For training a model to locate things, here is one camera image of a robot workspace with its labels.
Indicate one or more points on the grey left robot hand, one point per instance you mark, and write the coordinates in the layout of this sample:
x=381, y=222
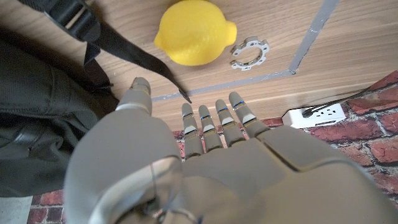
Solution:
x=248, y=180

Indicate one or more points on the yellow lemon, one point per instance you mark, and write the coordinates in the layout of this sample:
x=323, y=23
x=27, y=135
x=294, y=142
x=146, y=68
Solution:
x=194, y=32

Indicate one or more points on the black backpack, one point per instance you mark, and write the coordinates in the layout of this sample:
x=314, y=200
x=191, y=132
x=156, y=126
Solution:
x=37, y=109

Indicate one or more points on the white power strip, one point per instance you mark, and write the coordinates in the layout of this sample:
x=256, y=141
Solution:
x=323, y=119

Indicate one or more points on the red brick print backdrop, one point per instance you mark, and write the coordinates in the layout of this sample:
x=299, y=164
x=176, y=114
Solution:
x=367, y=133

